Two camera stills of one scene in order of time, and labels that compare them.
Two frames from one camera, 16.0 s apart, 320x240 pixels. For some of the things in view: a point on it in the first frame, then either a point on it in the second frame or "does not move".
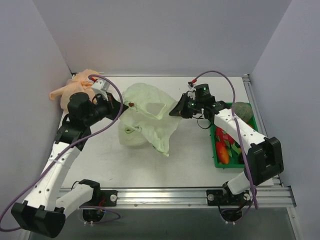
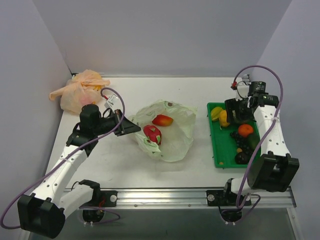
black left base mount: x=102 y=198 does not move
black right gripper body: x=186 y=106 → x=233 y=110
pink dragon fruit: x=221 y=136 → x=153 y=133
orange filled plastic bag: x=79 y=83 does not move
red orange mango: x=222 y=153 → x=162 y=120
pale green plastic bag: x=147 y=120 → x=177 y=138
